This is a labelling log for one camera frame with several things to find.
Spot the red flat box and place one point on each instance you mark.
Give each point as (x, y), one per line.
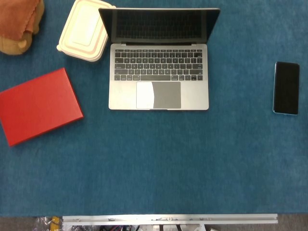
(38, 106)

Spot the silver Apple laptop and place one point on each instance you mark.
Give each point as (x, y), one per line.
(125, 96)

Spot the tan plush toy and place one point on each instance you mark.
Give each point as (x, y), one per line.
(12, 47)

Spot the aluminium profile rail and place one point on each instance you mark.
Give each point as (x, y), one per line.
(168, 218)

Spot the blue felt table cover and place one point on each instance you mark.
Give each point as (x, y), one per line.
(144, 168)

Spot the clear plastic bag yellow contents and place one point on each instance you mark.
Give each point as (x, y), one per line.
(49, 223)

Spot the black smartphone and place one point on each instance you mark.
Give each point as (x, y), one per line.
(286, 87)

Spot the cream lidded food container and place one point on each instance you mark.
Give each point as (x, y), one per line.
(81, 31)

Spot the rust brown cloth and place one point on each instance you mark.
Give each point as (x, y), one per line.
(14, 19)

